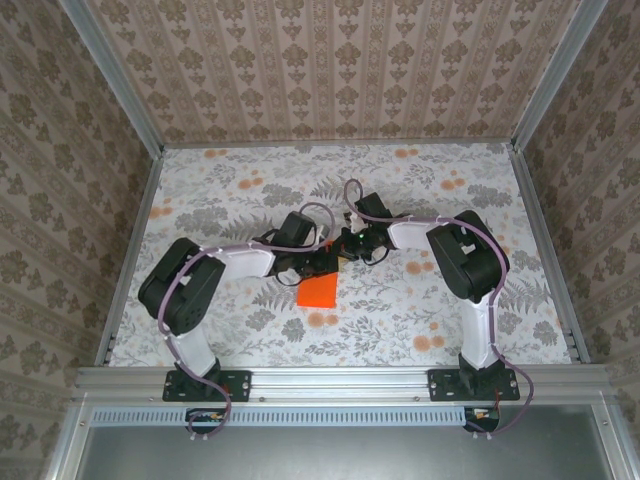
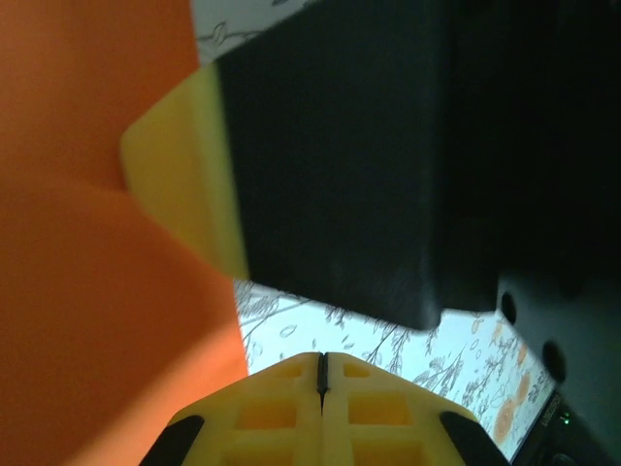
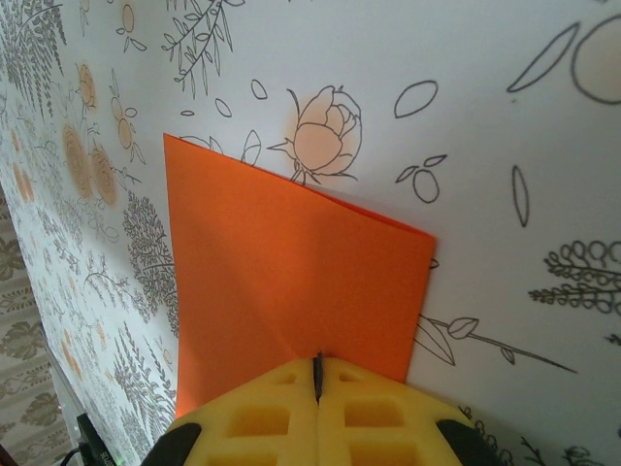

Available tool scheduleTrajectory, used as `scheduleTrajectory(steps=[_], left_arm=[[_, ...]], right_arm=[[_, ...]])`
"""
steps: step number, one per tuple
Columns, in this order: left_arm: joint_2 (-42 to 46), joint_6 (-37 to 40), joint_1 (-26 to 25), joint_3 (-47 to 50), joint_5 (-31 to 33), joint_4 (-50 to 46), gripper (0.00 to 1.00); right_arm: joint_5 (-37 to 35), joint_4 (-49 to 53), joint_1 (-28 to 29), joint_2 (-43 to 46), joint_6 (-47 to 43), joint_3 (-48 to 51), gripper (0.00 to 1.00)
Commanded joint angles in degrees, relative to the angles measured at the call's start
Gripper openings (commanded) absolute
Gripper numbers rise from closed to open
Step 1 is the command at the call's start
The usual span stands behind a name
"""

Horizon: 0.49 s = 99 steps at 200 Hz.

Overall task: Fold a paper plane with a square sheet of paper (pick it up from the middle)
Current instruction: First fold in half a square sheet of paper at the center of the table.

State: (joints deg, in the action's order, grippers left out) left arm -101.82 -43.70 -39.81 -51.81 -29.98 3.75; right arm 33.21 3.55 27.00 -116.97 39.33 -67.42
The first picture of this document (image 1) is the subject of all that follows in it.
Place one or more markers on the orange square paper sheet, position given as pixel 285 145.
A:
pixel 317 292

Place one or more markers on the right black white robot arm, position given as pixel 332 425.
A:
pixel 470 260

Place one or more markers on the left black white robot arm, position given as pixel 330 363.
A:
pixel 180 285

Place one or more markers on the grey metal sheet panel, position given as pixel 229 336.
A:
pixel 340 455

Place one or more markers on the floral patterned table cover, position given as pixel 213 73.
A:
pixel 400 310

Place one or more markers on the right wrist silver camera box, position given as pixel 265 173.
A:
pixel 350 217

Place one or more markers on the aluminium mounting rail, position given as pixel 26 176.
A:
pixel 340 385

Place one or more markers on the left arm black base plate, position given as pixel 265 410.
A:
pixel 237 385

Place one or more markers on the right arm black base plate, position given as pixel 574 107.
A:
pixel 442 385

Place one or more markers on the aluminium side rail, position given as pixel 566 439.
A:
pixel 134 245
pixel 542 240

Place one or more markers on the aluminium frame post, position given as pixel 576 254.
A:
pixel 555 75
pixel 115 80

